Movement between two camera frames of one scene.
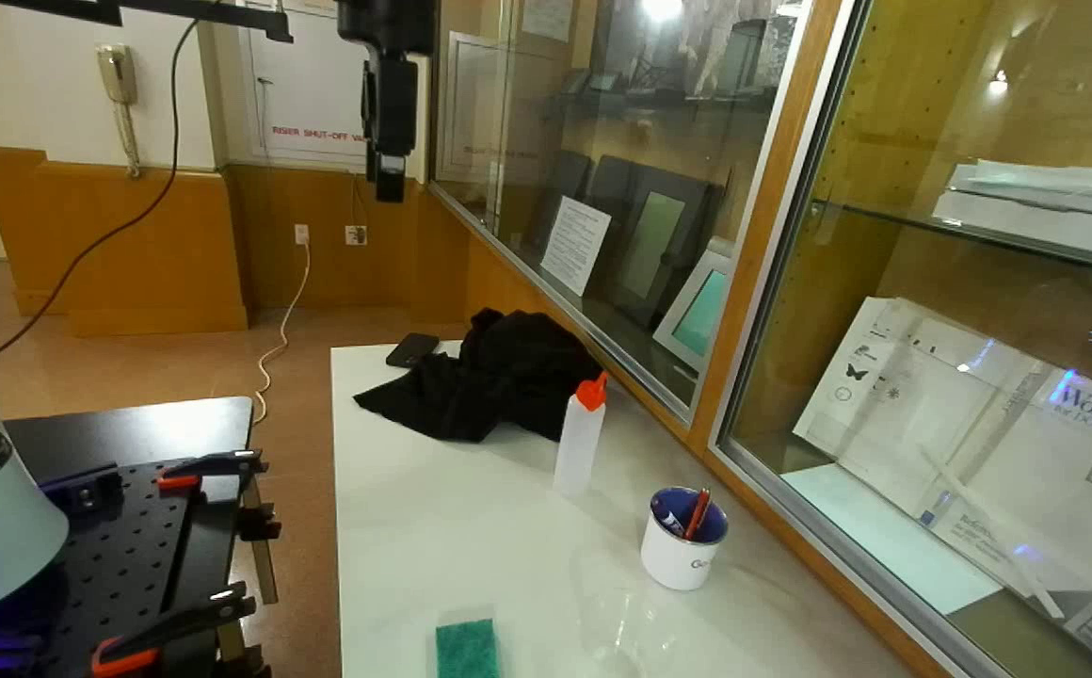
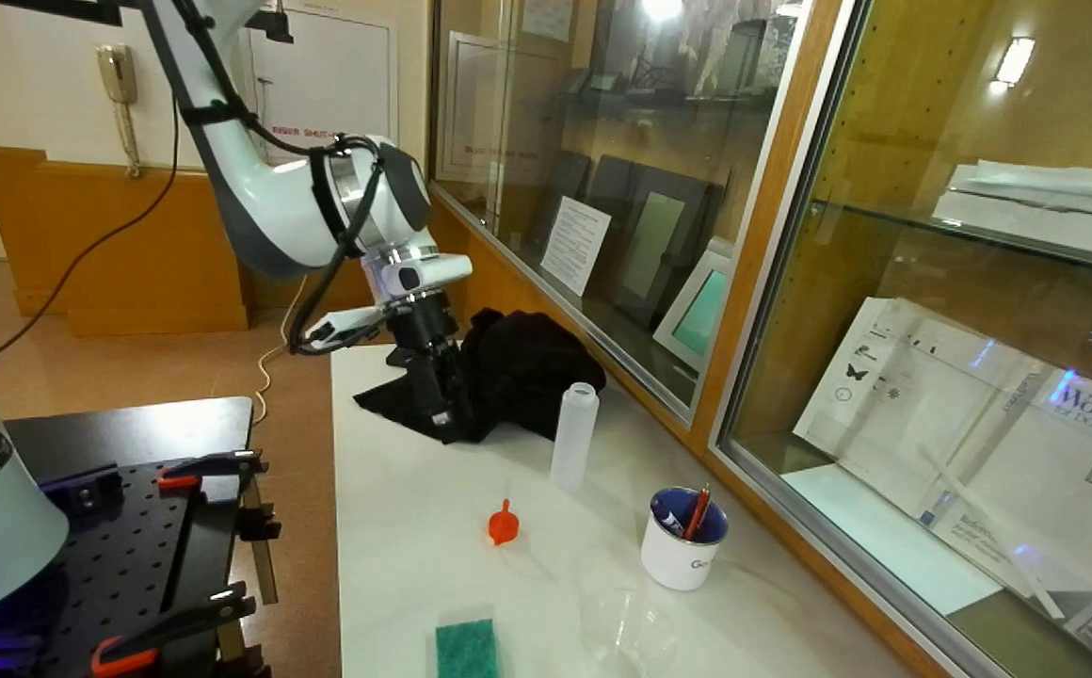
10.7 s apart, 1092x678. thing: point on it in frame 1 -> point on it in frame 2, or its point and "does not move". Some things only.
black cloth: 511,374 does not move
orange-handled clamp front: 136,653 does not move
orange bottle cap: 592,390 -> 501,526
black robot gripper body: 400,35 -> 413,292
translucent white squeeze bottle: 582,427 does not move
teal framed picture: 693,319 does not move
